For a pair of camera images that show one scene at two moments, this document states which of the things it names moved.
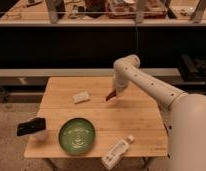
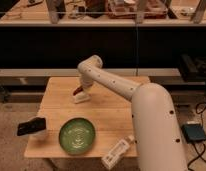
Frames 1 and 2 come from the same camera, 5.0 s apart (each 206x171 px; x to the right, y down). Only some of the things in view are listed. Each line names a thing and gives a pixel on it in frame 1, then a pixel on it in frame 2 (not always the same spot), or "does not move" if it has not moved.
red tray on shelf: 126,9 does not move
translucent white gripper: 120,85 -> 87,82
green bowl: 76,136 does not move
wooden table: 140,112 does not move
